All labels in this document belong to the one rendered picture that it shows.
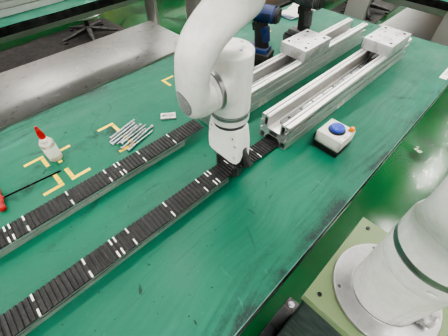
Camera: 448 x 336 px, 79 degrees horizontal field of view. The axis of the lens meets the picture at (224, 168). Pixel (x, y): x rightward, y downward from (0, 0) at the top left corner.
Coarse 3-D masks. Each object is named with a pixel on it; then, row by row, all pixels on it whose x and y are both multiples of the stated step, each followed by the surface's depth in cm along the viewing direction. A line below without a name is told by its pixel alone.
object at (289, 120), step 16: (352, 64) 100; (368, 64) 97; (384, 64) 103; (320, 80) 90; (336, 80) 97; (352, 80) 90; (368, 80) 100; (288, 96) 84; (304, 96) 86; (320, 96) 89; (336, 96) 85; (352, 96) 97; (272, 112) 79; (288, 112) 85; (304, 112) 79; (320, 112) 83; (272, 128) 80; (288, 128) 74; (304, 128) 82; (288, 144) 80
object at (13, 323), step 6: (6, 312) 49; (12, 312) 50; (0, 318) 49; (6, 318) 49; (12, 318) 49; (6, 324) 48; (12, 324) 48; (6, 330) 48; (12, 330) 48; (18, 330) 48
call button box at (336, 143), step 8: (336, 120) 81; (320, 128) 78; (328, 128) 78; (320, 136) 78; (328, 136) 76; (336, 136) 76; (344, 136) 76; (352, 136) 78; (312, 144) 82; (320, 144) 80; (328, 144) 77; (336, 144) 75; (344, 144) 76; (328, 152) 79; (336, 152) 77
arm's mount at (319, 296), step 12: (360, 228) 61; (372, 228) 61; (348, 240) 59; (360, 240) 59; (372, 240) 59; (336, 252) 58; (324, 276) 54; (312, 288) 53; (324, 288) 53; (312, 300) 52; (324, 300) 52; (336, 300) 52; (324, 312) 50; (336, 312) 50; (444, 312) 50; (336, 324) 49; (348, 324) 49; (444, 324) 49
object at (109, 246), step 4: (108, 240) 58; (104, 244) 58; (108, 244) 58; (112, 244) 58; (108, 248) 57; (112, 248) 58; (116, 248) 57; (108, 252) 57; (112, 252) 57; (116, 252) 57; (120, 252) 57; (112, 256) 56; (116, 256) 56; (120, 256) 56; (116, 260) 56
